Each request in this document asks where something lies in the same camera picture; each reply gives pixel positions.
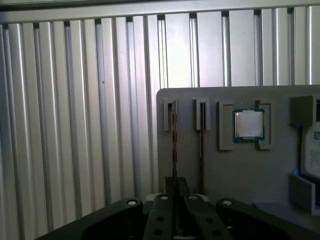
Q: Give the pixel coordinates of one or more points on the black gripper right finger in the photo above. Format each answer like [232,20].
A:
[202,220]

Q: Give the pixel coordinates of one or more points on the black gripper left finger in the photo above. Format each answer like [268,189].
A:
[160,220]

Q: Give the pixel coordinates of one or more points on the RAM stick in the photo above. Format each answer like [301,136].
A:
[202,162]
[174,150]

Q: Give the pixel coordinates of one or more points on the grey parts rack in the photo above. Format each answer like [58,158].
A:
[225,170]

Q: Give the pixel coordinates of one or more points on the silver CPU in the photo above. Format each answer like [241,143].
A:
[248,125]

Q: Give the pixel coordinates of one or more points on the hard disk in blue carrier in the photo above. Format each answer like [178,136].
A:
[312,150]

